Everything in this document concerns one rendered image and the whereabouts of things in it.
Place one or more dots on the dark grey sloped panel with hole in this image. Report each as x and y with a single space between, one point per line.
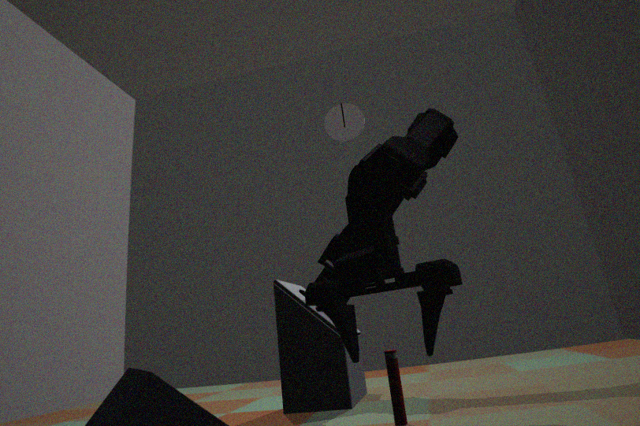
141 398

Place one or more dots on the dark red peg with white band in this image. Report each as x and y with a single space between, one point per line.
395 386

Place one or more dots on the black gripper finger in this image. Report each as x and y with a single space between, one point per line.
343 317
431 305

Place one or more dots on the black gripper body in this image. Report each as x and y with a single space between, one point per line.
430 275

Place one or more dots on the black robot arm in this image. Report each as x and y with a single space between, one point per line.
383 178

